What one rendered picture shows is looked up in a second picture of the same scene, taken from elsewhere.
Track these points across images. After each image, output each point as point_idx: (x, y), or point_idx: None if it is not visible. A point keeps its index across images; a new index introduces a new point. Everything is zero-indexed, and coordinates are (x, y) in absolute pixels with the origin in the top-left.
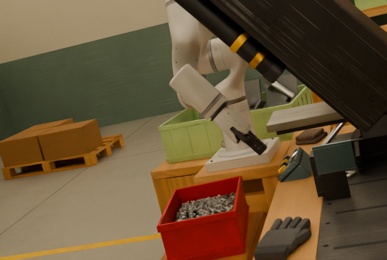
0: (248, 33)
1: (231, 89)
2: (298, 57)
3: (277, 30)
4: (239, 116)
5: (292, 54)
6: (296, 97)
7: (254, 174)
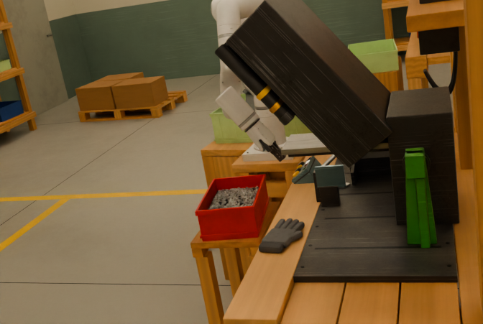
0: None
1: None
2: (304, 110)
3: (291, 88)
4: (267, 130)
5: (300, 107)
6: None
7: (279, 167)
